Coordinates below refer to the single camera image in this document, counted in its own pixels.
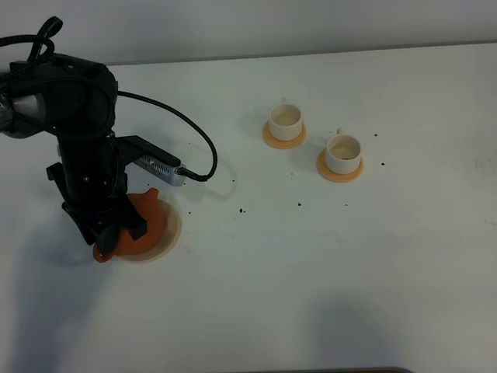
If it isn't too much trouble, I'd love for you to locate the orange coaster far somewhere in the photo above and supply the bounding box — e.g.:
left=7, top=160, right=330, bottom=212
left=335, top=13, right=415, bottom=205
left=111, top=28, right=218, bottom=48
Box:
left=262, top=122, right=307, bottom=150

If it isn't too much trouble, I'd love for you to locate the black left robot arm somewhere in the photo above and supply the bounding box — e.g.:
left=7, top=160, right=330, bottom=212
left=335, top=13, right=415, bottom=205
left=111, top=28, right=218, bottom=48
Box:
left=1, top=54, right=147, bottom=256

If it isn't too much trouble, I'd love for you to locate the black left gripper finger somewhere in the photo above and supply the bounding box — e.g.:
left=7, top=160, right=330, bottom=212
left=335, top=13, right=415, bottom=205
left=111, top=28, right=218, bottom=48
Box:
left=93, top=227, right=120, bottom=256
left=126, top=217, right=148, bottom=239

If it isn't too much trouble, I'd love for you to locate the brown clay teapot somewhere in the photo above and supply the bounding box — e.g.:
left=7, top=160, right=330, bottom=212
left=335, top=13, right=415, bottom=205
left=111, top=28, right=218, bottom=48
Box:
left=93, top=188, right=165, bottom=263

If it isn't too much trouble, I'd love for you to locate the orange coaster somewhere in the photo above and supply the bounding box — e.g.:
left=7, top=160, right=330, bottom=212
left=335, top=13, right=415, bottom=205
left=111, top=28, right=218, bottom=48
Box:
left=262, top=122, right=307, bottom=150
left=316, top=150, right=364, bottom=183

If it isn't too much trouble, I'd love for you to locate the white teacup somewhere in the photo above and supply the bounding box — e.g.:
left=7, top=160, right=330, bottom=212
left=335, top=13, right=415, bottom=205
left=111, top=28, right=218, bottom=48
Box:
left=325, top=134, right=362, bottom=175
left=269, top=103, right=303, bottom=141

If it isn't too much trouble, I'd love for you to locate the black braided camera cable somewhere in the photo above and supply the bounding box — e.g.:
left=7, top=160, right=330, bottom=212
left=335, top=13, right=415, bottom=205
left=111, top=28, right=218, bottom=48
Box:
left=0, top=16, right=218, bottom=183

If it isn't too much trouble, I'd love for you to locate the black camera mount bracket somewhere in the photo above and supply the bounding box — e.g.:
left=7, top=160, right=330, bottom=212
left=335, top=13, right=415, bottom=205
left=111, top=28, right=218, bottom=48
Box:
left=116, top=135, right=181, bottom=167

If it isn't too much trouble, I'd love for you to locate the beige round teapot coaster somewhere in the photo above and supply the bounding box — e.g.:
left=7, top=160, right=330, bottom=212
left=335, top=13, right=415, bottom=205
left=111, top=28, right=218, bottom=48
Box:
left=119, top=199, right=181, bottom=263

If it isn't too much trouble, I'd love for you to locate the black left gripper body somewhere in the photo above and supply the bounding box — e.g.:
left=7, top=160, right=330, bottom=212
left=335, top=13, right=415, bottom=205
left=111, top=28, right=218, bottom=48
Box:
left=47, top=132, right=141, bottom=245

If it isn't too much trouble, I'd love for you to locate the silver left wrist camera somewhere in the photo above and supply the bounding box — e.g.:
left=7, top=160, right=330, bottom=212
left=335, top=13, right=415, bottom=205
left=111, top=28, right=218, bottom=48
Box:
left=134, top=155, right=186, bottom=187

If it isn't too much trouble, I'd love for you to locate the white teacup far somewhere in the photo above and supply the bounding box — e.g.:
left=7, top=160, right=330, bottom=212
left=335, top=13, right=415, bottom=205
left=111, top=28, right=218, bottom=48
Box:
left=269, top=103, right=303, bottom=141

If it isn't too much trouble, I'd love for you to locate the orange coaster near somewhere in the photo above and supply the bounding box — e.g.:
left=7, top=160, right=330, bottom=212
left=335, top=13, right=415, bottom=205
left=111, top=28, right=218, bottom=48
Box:
left=316, top=150, right=364, bottom=183

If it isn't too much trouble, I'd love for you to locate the white teacup near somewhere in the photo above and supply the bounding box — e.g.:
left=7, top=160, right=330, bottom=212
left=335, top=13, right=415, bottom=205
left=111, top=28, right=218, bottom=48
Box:
left=325, top=134, right=362, bottom=175

